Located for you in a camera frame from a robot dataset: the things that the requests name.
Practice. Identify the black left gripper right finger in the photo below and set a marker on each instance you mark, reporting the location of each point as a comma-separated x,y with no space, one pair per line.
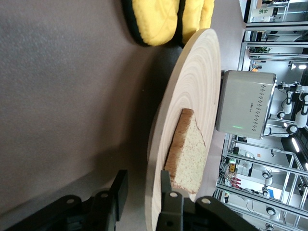
170,209

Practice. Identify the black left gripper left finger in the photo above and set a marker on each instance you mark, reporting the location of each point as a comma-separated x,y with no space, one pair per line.
121,192

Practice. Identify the brown toast slice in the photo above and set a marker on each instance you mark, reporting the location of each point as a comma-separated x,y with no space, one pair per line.
190,154

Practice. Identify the round light wooden plate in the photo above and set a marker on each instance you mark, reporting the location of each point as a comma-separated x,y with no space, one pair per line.
192,96

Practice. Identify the beige chrome two-slot toaster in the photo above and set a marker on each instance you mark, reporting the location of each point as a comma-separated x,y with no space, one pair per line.
243,103

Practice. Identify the white humanoid robot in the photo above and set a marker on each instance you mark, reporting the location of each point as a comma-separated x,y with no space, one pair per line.
294,113

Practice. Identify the yellow quilted oven mitt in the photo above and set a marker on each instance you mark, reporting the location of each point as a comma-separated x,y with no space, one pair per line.
196,16
158,21

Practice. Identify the white sign with characters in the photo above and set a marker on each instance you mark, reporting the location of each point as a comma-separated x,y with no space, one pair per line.
262,12

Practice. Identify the aluminium cell frame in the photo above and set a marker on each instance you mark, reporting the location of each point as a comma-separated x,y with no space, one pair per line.
264,168

